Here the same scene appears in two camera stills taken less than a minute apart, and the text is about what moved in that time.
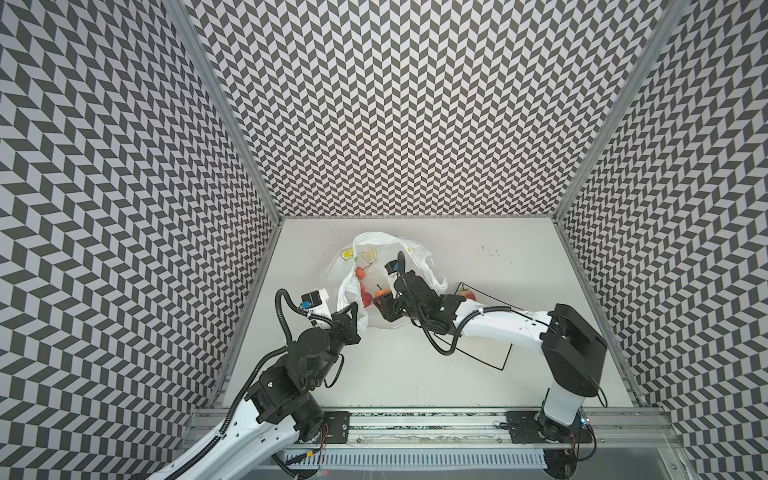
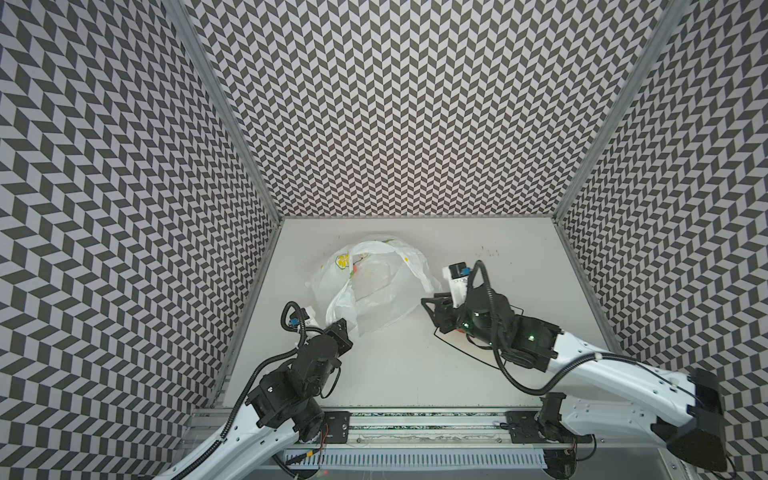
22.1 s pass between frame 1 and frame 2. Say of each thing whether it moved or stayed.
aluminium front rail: stayed
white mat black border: stayed
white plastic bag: moved
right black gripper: moved
